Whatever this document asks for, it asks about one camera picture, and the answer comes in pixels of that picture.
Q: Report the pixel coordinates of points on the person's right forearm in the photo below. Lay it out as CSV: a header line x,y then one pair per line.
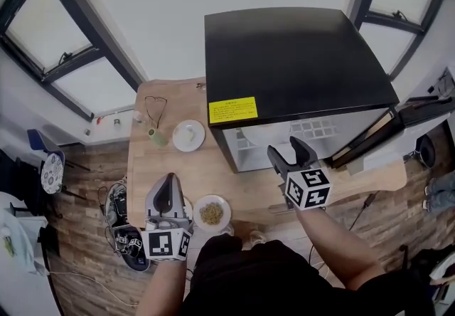
x,y
337,254

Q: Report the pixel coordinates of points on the green cup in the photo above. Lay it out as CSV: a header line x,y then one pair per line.
x,y
159,138

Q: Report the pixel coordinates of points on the white side desk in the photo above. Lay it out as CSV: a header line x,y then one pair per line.
x,y
17,289

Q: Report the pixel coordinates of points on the person's left shoe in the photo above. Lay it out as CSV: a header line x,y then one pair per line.
x,y
227,230

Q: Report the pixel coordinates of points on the clear plastic bag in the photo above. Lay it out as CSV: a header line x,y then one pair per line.
x,y
17,236

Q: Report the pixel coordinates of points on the small orange object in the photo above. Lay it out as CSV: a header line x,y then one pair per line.
x,y
99,120

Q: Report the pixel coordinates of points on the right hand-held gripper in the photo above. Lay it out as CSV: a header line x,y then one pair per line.
x,y
307,188

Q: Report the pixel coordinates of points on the bags of equipment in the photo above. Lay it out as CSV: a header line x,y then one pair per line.
x,y
113,208

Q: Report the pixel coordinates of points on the person's right shoe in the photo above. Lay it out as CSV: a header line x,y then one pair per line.
x,y
256,237

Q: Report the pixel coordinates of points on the blue chair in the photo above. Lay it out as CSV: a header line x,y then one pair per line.
x,y
35,140

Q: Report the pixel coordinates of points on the large black-frame window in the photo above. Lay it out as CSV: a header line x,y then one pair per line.
x,y
49,30

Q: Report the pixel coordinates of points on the black office chair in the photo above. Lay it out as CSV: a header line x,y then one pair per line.
x,y
416,261

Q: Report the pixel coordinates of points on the black waste bin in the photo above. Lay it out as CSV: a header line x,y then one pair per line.
x,y
426,151

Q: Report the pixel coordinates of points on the patterned round cushion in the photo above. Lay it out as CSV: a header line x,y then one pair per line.
x,y
52,174

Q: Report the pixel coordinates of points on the person's shoe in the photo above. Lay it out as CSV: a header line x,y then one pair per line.
x,y
227,230
256,237

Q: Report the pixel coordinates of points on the pile of green-brown grains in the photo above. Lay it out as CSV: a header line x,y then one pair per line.
x,y
211,213

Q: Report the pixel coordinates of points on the clear plastic bottle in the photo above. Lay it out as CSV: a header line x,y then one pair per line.
x,y
138,119

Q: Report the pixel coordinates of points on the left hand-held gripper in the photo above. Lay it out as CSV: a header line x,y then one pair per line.
x,y
161,245

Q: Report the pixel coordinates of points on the person's black shorts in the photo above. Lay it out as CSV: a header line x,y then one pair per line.
x,y
256,282

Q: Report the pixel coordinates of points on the person's left forearm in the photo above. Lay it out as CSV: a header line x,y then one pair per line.
x,y
163,289

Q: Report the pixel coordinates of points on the black mini fridge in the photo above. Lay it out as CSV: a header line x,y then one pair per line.
x,y
291,58

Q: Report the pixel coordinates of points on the small glass jar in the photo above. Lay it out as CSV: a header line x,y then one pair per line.
x,y
117,124

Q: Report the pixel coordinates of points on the black-frame glasses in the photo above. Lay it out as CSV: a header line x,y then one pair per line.
x,y
200,85

